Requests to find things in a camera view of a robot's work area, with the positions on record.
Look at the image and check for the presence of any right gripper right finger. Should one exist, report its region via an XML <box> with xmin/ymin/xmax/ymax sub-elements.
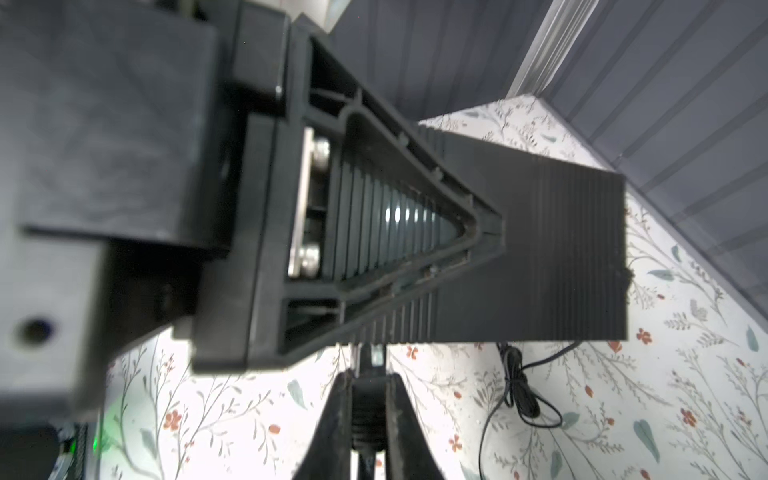
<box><xmin>384</xmin><ymin>373</ymin><xmax>444</xmax><ymax>480</ymax></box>

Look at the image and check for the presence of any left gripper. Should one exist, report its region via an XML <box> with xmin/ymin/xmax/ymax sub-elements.
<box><xmin>0</xmin><ymin>0</ymin><xmax>313</xmax><ymax>415</ymax></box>

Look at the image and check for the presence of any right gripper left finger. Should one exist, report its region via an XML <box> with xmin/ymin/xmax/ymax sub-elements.
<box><xmin>293</xmin><ymin>371</ymin><xmax>354</xmax><ymax>480</ymax></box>

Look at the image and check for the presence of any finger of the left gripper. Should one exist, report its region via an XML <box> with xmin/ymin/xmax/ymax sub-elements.
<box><xmin>191</xmin><ymin>24</ymin><xmax>504</xmax><ymax>372</ymax></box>

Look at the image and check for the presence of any black cable with plug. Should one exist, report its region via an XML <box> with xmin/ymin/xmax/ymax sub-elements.
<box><xmin>476</xmin><ymin>340</ymin><xmax>583</xmax><ymax>480</ymax></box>

